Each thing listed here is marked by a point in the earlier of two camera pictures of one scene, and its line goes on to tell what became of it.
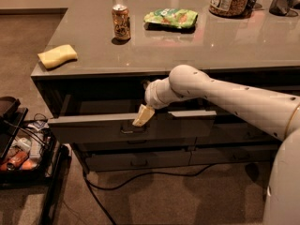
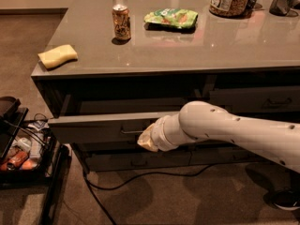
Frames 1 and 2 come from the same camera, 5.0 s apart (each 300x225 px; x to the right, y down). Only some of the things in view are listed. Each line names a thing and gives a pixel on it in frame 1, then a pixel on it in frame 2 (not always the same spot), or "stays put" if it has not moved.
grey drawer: (233, 154) stays put
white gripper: (151, 96) -> (157, 135)
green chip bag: (171, 19) stays put
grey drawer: (124, 160) stays put
